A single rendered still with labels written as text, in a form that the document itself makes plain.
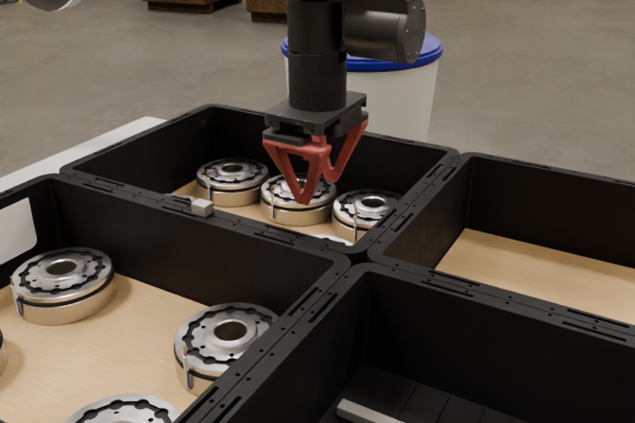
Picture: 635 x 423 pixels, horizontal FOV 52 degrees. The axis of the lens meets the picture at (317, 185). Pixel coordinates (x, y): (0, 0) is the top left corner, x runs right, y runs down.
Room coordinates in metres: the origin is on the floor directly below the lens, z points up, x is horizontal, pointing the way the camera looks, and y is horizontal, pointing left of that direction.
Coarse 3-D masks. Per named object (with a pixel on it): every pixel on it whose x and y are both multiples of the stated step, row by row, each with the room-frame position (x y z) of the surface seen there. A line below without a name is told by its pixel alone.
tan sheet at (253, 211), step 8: (192, 184) 0.88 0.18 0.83; (176, 192) 0.85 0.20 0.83; (184, 192) 0.85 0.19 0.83; (192, 192) 0.85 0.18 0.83; (216, 208) 0.80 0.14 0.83; (224, 208) 0.80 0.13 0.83; (232, 208) 0.80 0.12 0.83; (240, 208) 0.80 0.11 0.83; (248, 208) 0.80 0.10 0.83; (256, 208) 0.80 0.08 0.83; (248, 216) 0.78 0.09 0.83; (256, 216) 0.78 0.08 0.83; (264, 216) 0.78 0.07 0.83; (272, 224) 0.75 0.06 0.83; (320, 224) 0.75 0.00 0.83; (328, 224) 0.75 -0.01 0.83; (304, 232) 0.73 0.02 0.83; (312, 232) 0.73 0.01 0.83; (320, 232) 0.73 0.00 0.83; (328, 232) 0.73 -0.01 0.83
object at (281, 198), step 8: (280, 176) 0.84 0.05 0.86; (296, 176) 0.84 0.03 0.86; (304, 176) 0.84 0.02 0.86; (264, 184) 0.81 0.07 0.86; (272, 184) 0.82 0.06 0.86; (280, 184) 0.81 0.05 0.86; (320, 184) 0.81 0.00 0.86; (328, 184) 0.81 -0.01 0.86; (264, 192) 0.78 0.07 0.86; (280, 192) 0.78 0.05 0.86; (320, 192) 0.78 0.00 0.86; (328, 192) 0.79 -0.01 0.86; (280, 200) 0.76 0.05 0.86; (288, 200) 0.77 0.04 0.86; (312, 200) 0.76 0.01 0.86; (320, 200) 0.76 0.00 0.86; (328, 200) 0.77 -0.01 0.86; (296, 208) 0.75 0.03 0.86
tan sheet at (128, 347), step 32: (128, 288) 0.61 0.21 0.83; (0, 320) 0.55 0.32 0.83; (96, 320) 0.55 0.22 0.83; (128, 320) 0.55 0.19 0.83; (160, 320) 0.55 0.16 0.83; (32, 352) 0.50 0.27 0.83; (64, 352) 0.50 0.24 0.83; (96, 352) 0.50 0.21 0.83; (128, 352) 0.50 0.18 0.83; (160, 352) 0.50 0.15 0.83; (0, 384) 0.45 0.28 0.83; (32, 384) 0.45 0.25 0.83; (64, 384) 0.45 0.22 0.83; (96, 384) 0.45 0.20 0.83; (128, 384) 0.45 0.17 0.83; (160, 384) 0.45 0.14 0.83; (0, 416) 0.42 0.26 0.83; (32, 416) 0.42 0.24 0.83; (64, 416) 0.42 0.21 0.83
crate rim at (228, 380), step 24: (24, 192) 0.65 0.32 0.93; (96, 192) 0.65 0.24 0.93; (120, 192) 0.64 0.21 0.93; (168, 216) 0.60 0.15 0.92; (192, 216) 0.58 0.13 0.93; (264, 240) 0.54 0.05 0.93; (288, 240) 0.54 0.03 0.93; (336, 264) 0.49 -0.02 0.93; (312, 288) 0.46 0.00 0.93; (288, 312) 0.42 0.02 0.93; (264, 336) 0.39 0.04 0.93; (240, 360) 0.37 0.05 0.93; (216, 384) 0.34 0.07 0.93; (192, 408) 0.32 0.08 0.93
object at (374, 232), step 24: (168, 120) 0.88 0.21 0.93; (120, 144) 0.78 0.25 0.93; (408, 144) 0.79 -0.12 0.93; (432, 144) 0.78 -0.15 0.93; (72, 168) 0.71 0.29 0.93; (432, 168) 0.71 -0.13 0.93; (144, 192) 0.64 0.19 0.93; (408, 192) 0.64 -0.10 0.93; (216, 216) 0.59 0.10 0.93; (240, 216) 0.58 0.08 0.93; (384, 216) 0.58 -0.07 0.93; (312, 240) 0.54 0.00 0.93; (360, 240) 0.54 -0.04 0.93
